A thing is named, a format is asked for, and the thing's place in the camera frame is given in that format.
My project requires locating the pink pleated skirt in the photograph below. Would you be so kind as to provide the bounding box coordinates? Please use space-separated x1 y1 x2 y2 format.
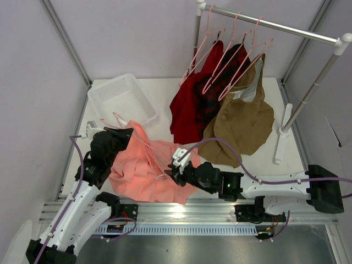
108 120 197 205

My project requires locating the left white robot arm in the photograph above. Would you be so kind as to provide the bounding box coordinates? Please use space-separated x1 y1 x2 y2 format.
25 127 136 263

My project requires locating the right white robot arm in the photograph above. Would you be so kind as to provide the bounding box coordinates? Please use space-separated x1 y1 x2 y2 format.
165 162 344 216

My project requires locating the tan brown skirt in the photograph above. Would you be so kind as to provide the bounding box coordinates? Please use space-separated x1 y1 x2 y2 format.
198 54 274 168

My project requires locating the red black plaid skirt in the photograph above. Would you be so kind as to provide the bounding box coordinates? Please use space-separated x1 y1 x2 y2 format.
194 44 251 131

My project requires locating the pink hanger with red skirt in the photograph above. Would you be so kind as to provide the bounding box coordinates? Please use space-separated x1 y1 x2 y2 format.
179 1 226 87

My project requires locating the pink hanger with plaid skirt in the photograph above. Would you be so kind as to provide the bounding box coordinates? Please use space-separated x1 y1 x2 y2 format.
200 10 252 96

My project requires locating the pink hanger with tan skirt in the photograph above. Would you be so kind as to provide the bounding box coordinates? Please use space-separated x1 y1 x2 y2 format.
219 16 273 102

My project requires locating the white perforated plastic basket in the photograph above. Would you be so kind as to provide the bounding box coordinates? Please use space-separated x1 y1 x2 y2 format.
87 74 158 125

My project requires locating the white metal clothes rack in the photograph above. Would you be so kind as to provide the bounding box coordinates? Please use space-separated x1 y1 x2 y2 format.
189 1 351 164

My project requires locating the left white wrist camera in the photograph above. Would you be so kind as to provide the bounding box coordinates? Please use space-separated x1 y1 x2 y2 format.
80 120 103 140

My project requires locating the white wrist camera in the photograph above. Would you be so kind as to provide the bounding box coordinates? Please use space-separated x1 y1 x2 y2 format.
172 147 191 170
80 120 103 140

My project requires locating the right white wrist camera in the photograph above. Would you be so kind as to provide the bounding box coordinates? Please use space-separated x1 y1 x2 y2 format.
172 147 191 170

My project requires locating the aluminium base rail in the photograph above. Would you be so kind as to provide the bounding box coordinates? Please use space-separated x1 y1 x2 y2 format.
38 195 339 225

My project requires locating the white slotted cable duct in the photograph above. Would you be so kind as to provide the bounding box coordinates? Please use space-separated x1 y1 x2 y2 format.
93 223 272 236

